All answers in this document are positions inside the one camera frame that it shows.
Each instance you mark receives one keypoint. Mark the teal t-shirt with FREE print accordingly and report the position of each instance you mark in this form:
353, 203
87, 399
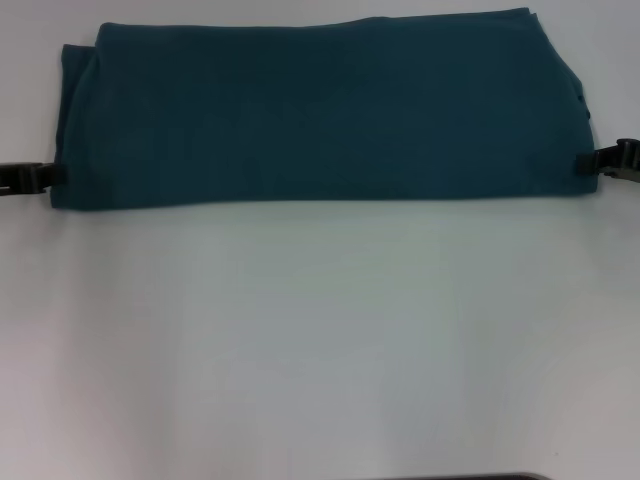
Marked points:
325, 110

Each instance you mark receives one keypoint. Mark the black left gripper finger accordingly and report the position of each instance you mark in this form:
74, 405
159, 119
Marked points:
30, 177

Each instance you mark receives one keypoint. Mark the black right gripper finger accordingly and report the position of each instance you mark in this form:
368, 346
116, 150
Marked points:
610, 162

